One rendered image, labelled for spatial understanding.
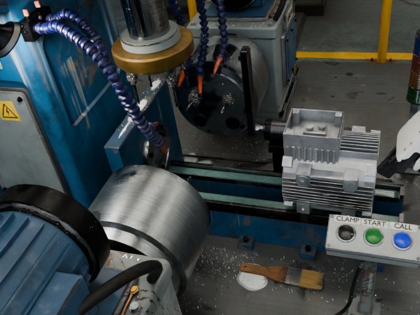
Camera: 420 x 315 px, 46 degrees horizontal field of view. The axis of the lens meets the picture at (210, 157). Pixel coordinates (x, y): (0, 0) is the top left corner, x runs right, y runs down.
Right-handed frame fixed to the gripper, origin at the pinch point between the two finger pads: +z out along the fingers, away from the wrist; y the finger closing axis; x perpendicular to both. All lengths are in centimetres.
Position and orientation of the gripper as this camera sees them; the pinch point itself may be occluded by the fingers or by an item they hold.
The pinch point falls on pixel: (388, 167)
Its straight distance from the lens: 109.6
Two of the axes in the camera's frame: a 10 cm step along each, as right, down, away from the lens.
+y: 3.0, -6.3, 7.1
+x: -8.8, -4.7, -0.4
